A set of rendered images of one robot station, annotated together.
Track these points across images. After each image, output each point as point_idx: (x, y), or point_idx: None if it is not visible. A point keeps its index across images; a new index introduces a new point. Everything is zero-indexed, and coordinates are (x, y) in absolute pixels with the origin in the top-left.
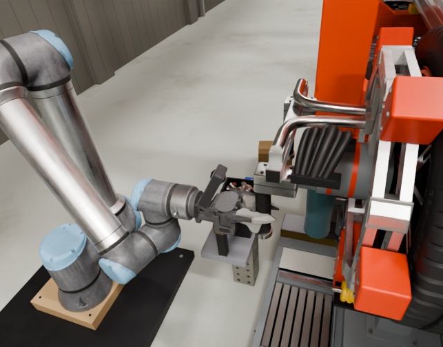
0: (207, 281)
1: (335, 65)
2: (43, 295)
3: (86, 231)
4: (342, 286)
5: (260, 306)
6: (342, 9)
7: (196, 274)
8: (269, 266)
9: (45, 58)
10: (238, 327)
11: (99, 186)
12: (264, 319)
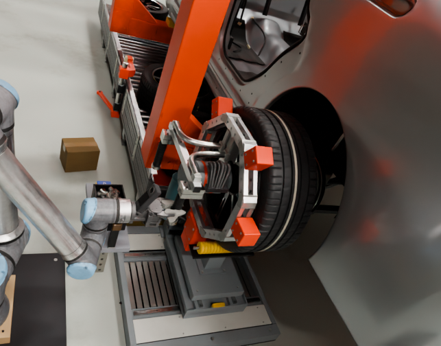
0: None
1: (175, 102)
2: None
3: (64, 246)
4: (200, 244)
5: (114, 284)
6: (185, 71)
7: None
8: (109, 252)
9: (11, 108)
10: (103, 305)
11: (15, 209)
12: (127, 291)
